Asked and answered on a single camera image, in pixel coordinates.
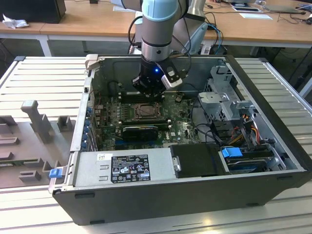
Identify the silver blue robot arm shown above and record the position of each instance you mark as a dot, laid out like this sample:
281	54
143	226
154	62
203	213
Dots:
158	29

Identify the CPU socket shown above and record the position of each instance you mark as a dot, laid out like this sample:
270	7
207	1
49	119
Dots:
159	117

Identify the blue expansion slot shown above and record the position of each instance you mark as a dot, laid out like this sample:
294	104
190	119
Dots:
119	142

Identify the green motherboard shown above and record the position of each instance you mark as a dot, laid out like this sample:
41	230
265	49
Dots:
180	126

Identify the silver metal drive cage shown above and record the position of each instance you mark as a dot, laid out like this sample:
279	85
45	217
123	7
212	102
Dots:
212	100

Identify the wooden desk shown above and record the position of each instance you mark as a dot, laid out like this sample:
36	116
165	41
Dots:
85	22
256	29

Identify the black plastic shroud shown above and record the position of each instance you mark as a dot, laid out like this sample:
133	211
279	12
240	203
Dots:
195	159

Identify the silver power supply unit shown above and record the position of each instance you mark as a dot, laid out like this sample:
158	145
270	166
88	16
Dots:
92	165

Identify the hard disk in blue carrier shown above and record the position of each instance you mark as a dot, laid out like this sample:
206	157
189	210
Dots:
230	153

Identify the black grey PC case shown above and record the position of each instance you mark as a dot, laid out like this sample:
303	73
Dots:
170	202

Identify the blue plastic case latch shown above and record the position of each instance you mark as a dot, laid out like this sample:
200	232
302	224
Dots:
55	173

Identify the grey parts rack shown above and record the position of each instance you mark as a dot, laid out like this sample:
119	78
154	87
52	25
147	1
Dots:
24	136

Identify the black box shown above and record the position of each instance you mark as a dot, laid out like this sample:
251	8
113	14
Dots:
31	9

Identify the crumpled white paper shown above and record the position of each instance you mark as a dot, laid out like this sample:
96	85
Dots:
13	22

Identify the grey laptop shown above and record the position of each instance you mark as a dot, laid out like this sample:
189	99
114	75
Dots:
280	8

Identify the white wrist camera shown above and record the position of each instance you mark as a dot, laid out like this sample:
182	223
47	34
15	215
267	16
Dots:
170	83

